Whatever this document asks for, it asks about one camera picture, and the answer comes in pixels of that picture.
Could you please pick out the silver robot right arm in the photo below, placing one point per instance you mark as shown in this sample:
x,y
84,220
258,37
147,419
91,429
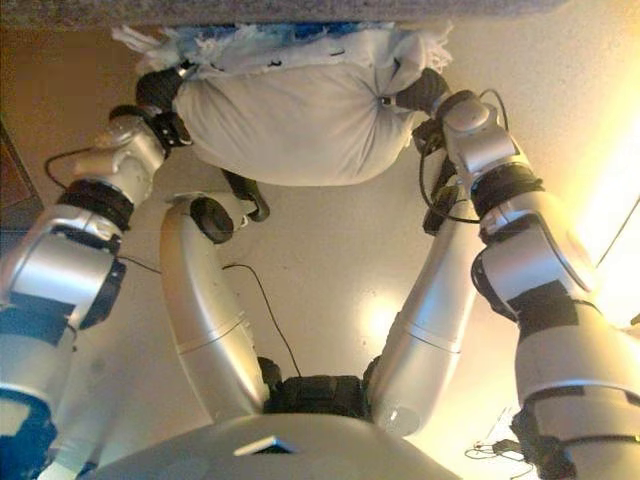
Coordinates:
x,y
540,250

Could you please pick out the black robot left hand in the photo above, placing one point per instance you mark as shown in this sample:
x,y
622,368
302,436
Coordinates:
x,y
155,90

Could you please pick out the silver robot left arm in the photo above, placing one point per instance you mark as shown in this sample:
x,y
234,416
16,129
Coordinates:
x,y
65,265

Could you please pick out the white fringed cushion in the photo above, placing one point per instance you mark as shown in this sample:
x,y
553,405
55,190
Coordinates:
x,y
295,125

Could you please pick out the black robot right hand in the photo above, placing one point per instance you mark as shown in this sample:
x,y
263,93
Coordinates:
x,y
422,92

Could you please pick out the grey robot torso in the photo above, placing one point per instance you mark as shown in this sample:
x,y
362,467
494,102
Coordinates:
x,y
280,450

